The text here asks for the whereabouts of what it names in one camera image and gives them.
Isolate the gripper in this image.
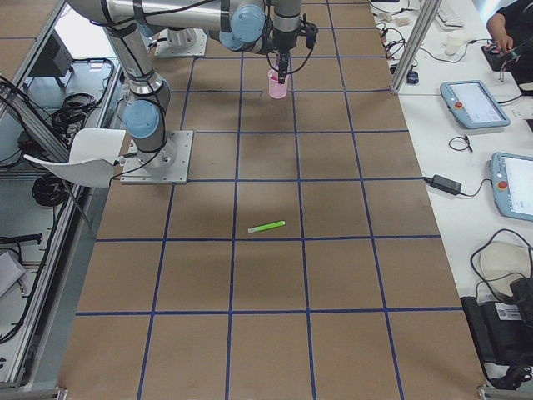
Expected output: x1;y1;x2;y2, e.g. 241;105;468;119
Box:
272;0;318;84

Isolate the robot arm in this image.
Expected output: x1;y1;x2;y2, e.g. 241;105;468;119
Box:
69;1;318;170
156;28;274;58

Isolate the pink mesh cup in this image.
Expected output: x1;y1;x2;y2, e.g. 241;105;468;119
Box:
267;68;289;99

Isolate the person hand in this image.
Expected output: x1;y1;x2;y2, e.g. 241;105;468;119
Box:
494;32;514;53

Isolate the green pen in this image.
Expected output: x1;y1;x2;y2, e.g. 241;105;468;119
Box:
247;220;286;233

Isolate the white keyboard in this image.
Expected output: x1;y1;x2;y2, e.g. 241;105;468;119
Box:
435;0;464;31

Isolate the far teach pendant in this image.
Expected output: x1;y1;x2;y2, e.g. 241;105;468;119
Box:
440;80;511;129

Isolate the teach pendant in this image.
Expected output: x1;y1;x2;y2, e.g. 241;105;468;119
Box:
490;152;532;221
440;80;511;129

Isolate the white chair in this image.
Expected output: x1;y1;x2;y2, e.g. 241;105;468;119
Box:
24;127;126;188

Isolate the black power adapter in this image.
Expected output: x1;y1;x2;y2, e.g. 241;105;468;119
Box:
431;174;461;196

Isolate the near teach pendant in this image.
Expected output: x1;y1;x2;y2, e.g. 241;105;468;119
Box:
490;152;532;221

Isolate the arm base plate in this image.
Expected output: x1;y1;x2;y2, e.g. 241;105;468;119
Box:
155;28;207;58
119;131;193;184

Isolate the aluminium frame post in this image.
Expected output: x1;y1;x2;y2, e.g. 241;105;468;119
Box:
391;0;441;95

